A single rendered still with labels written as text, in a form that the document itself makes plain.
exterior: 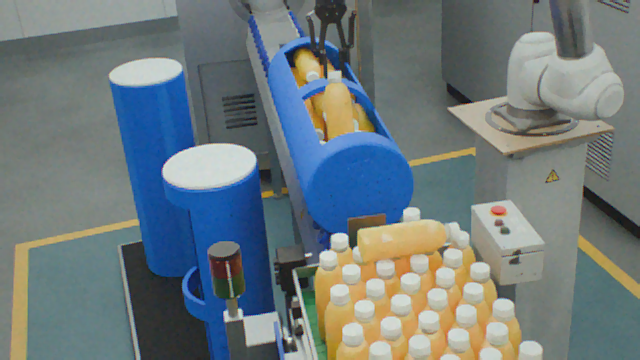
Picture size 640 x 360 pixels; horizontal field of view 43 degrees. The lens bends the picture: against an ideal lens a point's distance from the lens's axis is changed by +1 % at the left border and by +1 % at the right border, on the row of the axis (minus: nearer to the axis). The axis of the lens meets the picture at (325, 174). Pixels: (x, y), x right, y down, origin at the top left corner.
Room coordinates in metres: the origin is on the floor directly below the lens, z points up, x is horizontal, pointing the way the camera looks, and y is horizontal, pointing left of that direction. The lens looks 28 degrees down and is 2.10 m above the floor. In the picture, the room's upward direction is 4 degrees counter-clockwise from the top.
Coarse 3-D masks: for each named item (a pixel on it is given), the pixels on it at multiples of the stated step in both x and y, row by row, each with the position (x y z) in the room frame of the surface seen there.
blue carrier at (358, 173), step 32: (288, 64) 2.47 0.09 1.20; (288, 96) 2.26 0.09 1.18; (288, 128) 2.12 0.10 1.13; (384, 128) 2.06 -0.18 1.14; (320, 160) 1.78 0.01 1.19; (352, 160) 1.79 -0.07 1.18; (384, 160) 1.80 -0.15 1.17; (320, 192) 1.77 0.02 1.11; (352, 192) 1.78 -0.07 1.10; (384, 192) 1.79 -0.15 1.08; (320, 224) 1.77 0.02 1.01
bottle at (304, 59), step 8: (304, 48) 2.62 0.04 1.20; (296, 56) 2.58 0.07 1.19; (304, 56) 2.54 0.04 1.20; (312, 56) 2.55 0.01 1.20; (296, 64) 2.54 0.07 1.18; (304, 64) 2.48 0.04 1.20; (312, 64) 2.47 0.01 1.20; (304, 72) 2.45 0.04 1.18; (320, 72) 2.47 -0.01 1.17; (304, 80) 2.46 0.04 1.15
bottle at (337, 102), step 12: (336, 84) 1.96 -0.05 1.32; (324, 96) 1.96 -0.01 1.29; (336, 96) 1.94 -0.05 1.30; (348, 96) 1.95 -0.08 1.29; (324, 108) 1.96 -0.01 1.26; (336, 108) 1.93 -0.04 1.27; (348, 108) 1.94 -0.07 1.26; (336, 120) 1.92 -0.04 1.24; (348, 120) 1.92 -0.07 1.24; (336, 132) 1.91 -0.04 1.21; (348, 132) 1.91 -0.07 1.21
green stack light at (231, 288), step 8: (240, 272) 1.30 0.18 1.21; (216, 280) 1.28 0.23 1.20; (224, 280) 1.28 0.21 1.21; (232, 280) 1.28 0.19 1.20; (240, 280) 1.29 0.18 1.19; (216, 288) 1.29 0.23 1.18; (224, 288) 1.28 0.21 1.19; (232, 288) 1.28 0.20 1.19; (240, 288) 1.29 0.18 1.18; (216, 296) 1.29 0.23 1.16; (224, 296) 1.28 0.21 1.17; (232, 296) 1.28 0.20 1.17
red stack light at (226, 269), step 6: (240, 252) 1.31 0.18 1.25; (210, 258) 1.29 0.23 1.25; (234, 258) 1.29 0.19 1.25; (240, 258) 1.30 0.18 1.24; (210, 264) 1.29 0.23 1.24; (216, 264) 1.28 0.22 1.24; (222, 264) 1.28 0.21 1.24; (228, 264) 1.28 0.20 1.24; (234, 264) 1.28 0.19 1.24; (240, 264) 1.30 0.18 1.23; (216, 270) 1.28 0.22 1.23; (222, 270) 1.28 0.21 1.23; (228, 270) 1.28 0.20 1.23; (234, 270) 1.28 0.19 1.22; (240, 270) 1.29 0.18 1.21; (216, 276) 1.28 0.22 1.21; (222, 276) 1.28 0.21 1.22; (228, 276) 1.28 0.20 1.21
